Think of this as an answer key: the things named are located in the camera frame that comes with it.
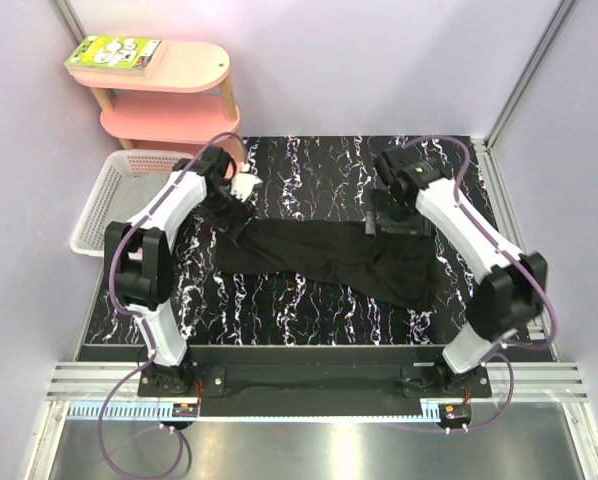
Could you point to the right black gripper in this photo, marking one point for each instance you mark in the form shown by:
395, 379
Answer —
417, 225

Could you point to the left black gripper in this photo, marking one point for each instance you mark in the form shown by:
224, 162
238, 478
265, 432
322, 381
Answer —
227, 222

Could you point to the black printed t shirt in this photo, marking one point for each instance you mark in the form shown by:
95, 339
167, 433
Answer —
400, 269

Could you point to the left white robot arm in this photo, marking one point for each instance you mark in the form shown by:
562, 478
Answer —
138, 256

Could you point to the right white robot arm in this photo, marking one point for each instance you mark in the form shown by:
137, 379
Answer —
510, 284

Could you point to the black marbled table mat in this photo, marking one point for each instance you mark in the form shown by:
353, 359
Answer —
305, 178

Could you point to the white plastic laundry basket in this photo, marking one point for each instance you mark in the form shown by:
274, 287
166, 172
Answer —
127, 182

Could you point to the pink three tier shelf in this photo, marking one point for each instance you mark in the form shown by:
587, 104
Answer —
187, 98

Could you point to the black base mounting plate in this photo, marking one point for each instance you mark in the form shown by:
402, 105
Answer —
314, 382

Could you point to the green cover book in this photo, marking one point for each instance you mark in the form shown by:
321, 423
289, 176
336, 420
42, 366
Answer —
107, 54

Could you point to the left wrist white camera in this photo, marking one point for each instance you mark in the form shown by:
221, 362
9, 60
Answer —
243, 184

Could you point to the white slotted cable duct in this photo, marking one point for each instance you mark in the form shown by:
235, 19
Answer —
140, 411

